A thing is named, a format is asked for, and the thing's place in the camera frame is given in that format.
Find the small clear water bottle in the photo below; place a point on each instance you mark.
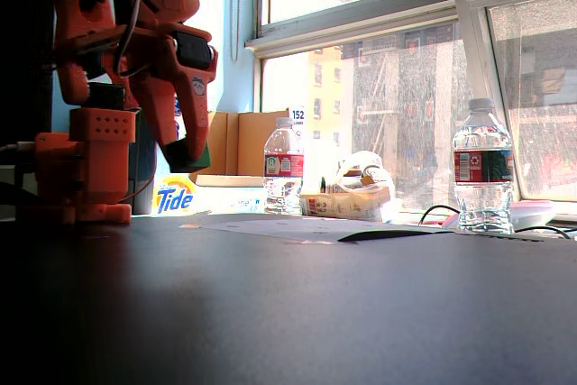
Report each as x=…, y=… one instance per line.
x=284, y=164

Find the printed paper carton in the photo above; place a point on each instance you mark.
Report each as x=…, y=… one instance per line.
x=342, y=204

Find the white framed window screen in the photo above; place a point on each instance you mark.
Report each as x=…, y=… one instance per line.
x=473, y=11

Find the white card with number 152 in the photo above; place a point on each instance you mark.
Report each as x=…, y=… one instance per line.
x=297, y=116

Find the Tide detergent box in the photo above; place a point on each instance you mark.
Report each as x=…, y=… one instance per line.
x=180, y=198

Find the orange gripper, black motor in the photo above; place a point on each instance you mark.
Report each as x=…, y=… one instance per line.
x=168, y=71

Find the white plastic bag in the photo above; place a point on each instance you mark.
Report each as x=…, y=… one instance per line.
x=365, y=166

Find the white grid paper sheet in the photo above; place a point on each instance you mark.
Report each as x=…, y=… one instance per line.
x=288, y=226

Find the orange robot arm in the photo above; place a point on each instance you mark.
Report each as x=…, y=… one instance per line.
x=81, y=168

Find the brown cardboard box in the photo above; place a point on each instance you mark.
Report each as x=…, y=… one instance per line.
x=252, y=141

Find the large clear water bottle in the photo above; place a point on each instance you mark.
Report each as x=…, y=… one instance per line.
x=483, y=168

